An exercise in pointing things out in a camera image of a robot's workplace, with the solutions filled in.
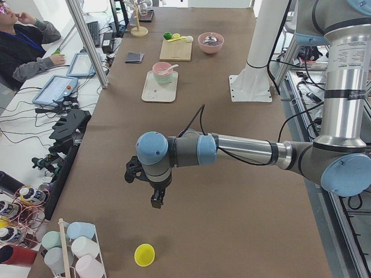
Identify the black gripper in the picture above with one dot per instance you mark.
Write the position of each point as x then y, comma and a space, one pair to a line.
157, 187

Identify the white ceramic spoon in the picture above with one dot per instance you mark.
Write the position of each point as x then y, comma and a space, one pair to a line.
164, 72

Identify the small pink bowl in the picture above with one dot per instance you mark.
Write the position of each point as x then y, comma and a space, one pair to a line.
160, 66

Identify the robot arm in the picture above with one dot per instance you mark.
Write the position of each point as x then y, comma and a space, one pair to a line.
336, 160

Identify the lower green bowl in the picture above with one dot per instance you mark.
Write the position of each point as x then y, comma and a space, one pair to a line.
163, 80

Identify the green bowl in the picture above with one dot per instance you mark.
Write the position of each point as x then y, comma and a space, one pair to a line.
163, 80
170, 74

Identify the top green bowl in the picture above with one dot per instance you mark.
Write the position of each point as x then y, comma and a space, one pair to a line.
170, 74

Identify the large pink bowl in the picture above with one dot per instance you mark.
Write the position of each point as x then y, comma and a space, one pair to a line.
210, 47

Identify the yellow plastic cup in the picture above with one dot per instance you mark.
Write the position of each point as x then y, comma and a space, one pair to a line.
144, 255

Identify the blue plastic cup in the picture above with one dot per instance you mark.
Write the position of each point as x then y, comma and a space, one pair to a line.
78, 229

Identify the white plastic cup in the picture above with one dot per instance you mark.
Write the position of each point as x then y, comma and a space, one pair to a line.
83, 246

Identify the pink plastic cup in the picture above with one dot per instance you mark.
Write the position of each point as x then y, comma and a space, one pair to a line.
88, 267

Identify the cream rabbit serving tray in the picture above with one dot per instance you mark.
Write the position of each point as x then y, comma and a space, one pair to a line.
155, 92

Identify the green plastic cup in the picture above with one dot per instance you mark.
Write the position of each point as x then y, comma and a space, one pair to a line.
51, 239

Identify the grey plastic cup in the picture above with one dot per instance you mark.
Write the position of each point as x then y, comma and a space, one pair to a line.
54, 260

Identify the grey folded cloth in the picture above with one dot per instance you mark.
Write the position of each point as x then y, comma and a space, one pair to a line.
134, 58

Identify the lower teach pendant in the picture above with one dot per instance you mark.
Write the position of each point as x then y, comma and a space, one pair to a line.
56, 89

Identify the teach pendant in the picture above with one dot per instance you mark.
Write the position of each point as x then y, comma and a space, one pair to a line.
56, 89
81, 66

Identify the bamboo cutting board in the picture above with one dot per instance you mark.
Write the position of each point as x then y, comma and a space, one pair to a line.
176, 51

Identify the upper teach pendant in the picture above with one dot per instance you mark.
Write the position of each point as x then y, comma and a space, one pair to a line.
81, 66

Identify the yellow plastic knife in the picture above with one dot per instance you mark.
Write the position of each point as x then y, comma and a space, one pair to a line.
177, 39

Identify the white steamed bun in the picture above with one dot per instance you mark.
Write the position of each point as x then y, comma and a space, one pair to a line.
189, 39

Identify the green lime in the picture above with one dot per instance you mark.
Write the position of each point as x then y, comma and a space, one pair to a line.
167, 36

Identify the clear ice cubes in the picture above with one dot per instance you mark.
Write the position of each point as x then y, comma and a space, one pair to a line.
210, 43

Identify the metal ice scoop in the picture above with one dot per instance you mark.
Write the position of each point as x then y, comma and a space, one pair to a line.
210, 37

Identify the wooden cup tree stand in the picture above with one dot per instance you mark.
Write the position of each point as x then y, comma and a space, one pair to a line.
137, 30

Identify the black keyboard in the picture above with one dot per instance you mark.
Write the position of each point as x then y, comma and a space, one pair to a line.
93, 28

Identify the seated person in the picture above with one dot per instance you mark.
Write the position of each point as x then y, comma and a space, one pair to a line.
22, 52

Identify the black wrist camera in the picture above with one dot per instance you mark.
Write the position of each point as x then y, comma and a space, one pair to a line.
134, 170

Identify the wooden cup rack post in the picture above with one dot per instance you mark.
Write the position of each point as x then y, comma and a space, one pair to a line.
64, 248

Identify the aluminium frame post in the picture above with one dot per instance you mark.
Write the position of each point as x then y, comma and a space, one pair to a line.
77, 16

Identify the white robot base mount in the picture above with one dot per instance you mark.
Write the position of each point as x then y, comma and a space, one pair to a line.
252, 83

